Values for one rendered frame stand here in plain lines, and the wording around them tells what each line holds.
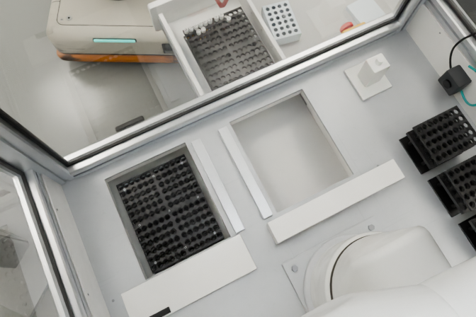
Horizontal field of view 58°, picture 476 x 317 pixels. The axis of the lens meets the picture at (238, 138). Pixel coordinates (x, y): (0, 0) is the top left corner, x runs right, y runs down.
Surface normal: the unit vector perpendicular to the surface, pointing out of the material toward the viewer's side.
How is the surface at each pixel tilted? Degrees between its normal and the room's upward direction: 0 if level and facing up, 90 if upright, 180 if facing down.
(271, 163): 0
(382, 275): 41
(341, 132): 0
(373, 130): 0
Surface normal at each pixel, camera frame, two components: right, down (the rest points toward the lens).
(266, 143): 0.02, -0.33
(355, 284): -0.85, 0.30
